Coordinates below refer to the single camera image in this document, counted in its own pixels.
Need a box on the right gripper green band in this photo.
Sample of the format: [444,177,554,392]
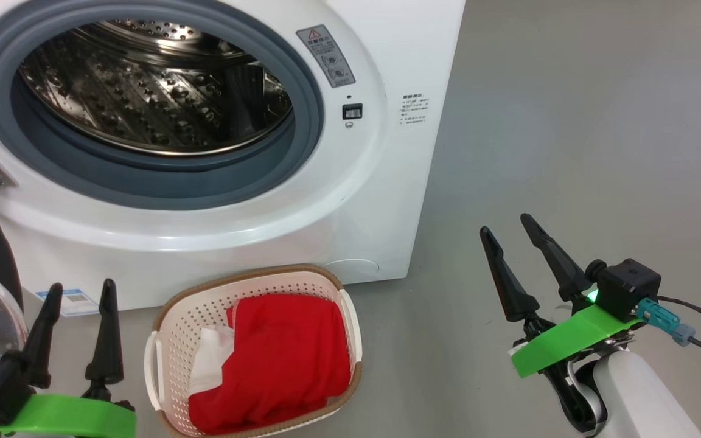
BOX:
[480,213,644,379]

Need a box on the black cable with teal connector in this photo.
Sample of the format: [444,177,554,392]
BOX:
[635,296,701,356]

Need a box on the white front-load washing machine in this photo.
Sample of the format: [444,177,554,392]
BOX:
[0,0,467,311]

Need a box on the red and white jersey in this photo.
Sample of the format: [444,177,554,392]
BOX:
[188,294,352,436]

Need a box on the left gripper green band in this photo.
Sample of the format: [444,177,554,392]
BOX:
[0,279,137,438]

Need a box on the cream perforated laundry basket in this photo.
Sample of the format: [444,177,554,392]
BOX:
[144,263,363,438]

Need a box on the grey warning sticker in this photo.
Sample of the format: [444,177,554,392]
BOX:
[296,24,356,88]

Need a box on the blue energy label sticker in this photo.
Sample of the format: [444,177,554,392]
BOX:
[35,287,99,317]

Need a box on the round white filter cover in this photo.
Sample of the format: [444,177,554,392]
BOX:
[326,260,380,283]

